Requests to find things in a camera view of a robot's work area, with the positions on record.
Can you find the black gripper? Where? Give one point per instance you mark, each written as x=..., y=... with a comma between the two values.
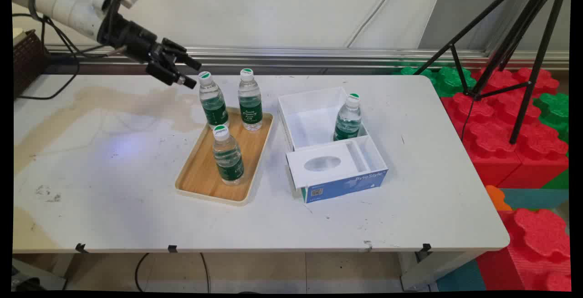
x=130, y=38

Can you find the green label water bottle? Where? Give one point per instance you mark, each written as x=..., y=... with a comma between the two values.
x=347, y=125
x=228, y=161
x=214, y=106
x=250, y=109

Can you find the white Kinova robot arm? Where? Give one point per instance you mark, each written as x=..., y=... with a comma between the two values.
x=63, y=6

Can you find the wooden tray with cream rim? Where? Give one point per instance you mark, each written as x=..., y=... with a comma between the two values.
x=200, y=175

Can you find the brown wicker basket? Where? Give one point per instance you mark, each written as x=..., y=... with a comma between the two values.
x=27, y=61

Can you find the white box with blue side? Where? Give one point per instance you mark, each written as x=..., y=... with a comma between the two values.
x=346, y=186

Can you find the grey metal stand base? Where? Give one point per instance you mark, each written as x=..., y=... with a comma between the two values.
x=36, y=280

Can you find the green foam block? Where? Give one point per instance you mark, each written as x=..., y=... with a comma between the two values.
x=560, y=182
x=553, y=109
x=448, y=81

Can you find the red foam block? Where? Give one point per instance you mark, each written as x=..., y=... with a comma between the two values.
x=478, y=111
x=501, y=79
x=537, y=234
x=524, y=170

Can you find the white table leg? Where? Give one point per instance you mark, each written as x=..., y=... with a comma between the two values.
x=423, y=270

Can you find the orange foam piece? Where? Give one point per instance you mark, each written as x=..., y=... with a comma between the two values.
x=496, y=197

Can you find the teal foam mat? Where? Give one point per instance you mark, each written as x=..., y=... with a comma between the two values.
x=460, y=277
x=533, y=197

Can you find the black tripod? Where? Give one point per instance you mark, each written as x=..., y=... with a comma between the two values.
x=539, y=61

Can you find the aluminium wall rail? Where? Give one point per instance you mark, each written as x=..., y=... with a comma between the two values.
x=319, y=56

